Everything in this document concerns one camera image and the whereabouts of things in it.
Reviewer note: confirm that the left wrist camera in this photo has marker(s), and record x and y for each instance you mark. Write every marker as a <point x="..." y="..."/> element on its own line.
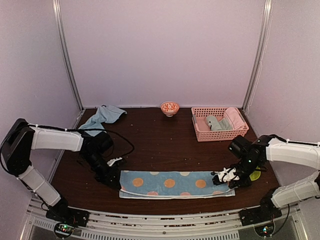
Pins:
<point x="114" y="161"/>

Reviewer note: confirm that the lime green bowl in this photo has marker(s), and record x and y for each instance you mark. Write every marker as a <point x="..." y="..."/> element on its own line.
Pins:
<point x="255" y="175"/>

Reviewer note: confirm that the right aluminium frame post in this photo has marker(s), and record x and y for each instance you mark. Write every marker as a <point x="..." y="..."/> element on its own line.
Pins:
<point x="261" y="44"/>

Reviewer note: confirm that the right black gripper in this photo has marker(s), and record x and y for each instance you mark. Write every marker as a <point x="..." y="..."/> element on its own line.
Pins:
<point x="240" y="184"/>

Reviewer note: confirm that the left aluminium frame post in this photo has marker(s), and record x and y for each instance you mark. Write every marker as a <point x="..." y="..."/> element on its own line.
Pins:
<point x="65" y="53"/>

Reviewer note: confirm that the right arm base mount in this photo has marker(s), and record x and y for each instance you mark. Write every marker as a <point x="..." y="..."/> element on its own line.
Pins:
<point x="256" y="215"/>

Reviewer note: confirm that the aluminium frame post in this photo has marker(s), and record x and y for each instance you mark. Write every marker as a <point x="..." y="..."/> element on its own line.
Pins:
<point x="261" y="44"/>
<point x="65" y="53"/>

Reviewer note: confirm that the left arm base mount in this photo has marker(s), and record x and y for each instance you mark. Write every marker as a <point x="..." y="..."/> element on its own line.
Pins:
<point x="74" y="217"/>

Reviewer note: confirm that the blue polka dot towel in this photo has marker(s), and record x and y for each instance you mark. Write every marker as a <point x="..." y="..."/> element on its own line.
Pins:
<point x="169" y="185"/>

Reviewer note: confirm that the pink rolled towel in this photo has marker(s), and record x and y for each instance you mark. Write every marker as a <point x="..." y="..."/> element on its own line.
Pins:
<point x="234" y="118"/>

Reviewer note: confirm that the orange patterned ceramic bowl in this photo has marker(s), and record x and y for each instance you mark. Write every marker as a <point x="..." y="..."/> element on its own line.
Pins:
<point x="169" y="108"/>

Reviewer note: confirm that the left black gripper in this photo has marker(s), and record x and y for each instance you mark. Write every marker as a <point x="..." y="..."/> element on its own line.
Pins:
<point x="107" y="176"/>

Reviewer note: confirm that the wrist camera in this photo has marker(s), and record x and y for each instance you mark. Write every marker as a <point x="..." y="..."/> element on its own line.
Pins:
<point x="223" y="176"/>
<point x="114" y="161"/>

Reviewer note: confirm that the front aluminium rail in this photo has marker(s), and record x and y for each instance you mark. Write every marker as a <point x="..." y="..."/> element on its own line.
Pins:
<point x="223" y="225"/>

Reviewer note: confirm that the pink plastic basket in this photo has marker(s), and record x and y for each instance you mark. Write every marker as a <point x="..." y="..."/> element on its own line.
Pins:
<point x="202" y="131"/>

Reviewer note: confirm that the grey rolled towel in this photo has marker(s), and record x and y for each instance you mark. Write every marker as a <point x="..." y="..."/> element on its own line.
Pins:
<point x="225" y="125"/>
<point x="213" y="123"/>

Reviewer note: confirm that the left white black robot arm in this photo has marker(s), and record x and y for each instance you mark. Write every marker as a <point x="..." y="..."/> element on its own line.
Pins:
<point x="24" y="147"/>

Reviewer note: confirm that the plain light blue towel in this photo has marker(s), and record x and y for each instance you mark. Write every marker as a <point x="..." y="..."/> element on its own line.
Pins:
<point x="105" y="114"/>

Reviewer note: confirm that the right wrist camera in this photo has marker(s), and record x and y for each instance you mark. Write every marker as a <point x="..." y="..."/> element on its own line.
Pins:
<point x="223" y="176"/>

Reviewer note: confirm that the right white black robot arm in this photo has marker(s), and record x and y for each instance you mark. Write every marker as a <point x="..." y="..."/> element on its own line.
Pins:
<point x="278" y="152"/>

